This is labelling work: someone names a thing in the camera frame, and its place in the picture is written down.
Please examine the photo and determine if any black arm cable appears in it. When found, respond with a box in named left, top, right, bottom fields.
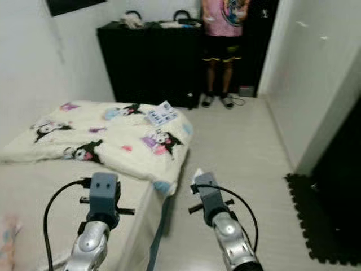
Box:
left=44, top=177, right=94, bottom=271
left=192, top=182, right=259, bottom=252

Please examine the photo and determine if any person in pink shirt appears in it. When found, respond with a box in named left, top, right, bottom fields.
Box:
left=200, top=0, right=252, bottom=109

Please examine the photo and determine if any black cabinet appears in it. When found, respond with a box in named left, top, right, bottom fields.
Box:
left=97, top=20, right=205, bottom=109

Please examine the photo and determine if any black bag with handle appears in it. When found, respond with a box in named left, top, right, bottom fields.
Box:
left=172, top=10, right=195, bottom=24

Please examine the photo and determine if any white wardrobe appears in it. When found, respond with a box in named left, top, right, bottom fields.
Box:
left=257, top=0, right=361, bottom=176

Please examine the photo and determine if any grey white bag with handle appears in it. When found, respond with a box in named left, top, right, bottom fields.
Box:
left=120, top=10, right=147, bottom=29

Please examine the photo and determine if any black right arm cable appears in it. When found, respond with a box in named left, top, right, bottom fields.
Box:
left=192, top=182, right=259, bottom=252

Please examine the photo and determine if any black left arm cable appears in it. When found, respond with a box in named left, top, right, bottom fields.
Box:
left=44, top=177, right=94, bottom=271

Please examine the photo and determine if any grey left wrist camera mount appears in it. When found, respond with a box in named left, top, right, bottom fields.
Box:
left=90, top=173, right=121, bottom=220

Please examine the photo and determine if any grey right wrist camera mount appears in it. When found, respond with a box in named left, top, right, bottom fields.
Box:
left=195, top=172, right=230, bottom=218

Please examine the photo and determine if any black door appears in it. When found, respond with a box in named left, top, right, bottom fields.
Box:
left=240, top=0, right=281, bottom=97

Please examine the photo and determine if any small grey box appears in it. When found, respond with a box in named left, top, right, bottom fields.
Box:
left=238, top=86, right=256, bottom=98

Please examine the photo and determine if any white and blue flat item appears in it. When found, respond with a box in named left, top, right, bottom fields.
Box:
left=158, top=20, right=202, bottom=29

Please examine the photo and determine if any pink pillow with orange spots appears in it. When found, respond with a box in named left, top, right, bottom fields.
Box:
left=0, top=223, right=23, bottom=271

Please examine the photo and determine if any cream cartoon print quilt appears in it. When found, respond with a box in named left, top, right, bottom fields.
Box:
left=0, top=100, right=193, bottom=197

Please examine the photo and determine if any black foam floor mat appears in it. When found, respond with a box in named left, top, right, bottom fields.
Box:
left=285, top=172, right=361, bottom=266

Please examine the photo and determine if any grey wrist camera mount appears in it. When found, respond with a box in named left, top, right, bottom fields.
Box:
left=90, top=173, right=121, bottom=220
left=195, top=172, right=230, bottom=218

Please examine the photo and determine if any black wall picture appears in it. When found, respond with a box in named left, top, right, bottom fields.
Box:
left=45, top=0, right=108, bottom=16

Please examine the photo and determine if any white booklet with blue print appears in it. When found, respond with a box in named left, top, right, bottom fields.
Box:
left=147, top=100, right=180, bottom=127

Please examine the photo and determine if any beige mattress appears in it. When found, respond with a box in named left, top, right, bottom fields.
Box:
left=0, top=160, right=167, bottom=271

